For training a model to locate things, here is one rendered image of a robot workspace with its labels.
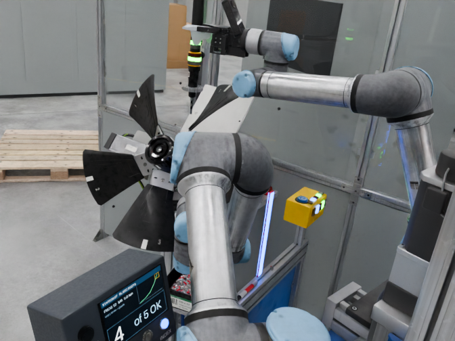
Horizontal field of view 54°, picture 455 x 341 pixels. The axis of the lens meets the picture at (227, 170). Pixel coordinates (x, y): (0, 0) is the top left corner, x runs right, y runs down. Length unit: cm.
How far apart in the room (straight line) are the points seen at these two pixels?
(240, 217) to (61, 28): 592
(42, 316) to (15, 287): 215
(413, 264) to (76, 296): 62
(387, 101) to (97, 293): 76
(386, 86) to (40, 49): 606
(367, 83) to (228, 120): 90
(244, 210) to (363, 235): 115
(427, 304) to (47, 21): 640
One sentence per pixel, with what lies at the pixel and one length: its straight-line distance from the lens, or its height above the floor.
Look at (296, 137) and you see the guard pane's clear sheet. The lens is 219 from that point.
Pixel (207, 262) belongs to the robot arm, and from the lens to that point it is 85.
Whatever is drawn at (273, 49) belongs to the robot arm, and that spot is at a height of 163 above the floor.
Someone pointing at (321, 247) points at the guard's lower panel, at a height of 63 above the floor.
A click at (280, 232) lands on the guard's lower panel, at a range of 238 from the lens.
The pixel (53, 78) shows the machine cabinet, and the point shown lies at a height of 27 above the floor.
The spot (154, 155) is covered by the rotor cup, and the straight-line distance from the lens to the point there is 163.
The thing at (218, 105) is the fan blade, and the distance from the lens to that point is 163.
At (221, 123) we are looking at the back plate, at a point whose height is 124.
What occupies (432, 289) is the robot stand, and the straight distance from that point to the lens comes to 81.
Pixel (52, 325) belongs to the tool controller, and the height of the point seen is 123.
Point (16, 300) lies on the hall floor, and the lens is 294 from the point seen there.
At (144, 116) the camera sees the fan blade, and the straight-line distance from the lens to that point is 183.
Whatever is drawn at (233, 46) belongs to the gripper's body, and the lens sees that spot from 145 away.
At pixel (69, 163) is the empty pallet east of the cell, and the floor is 15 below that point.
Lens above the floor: 181
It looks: 23 degrees down
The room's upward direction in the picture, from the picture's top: 6 degrees clockwise
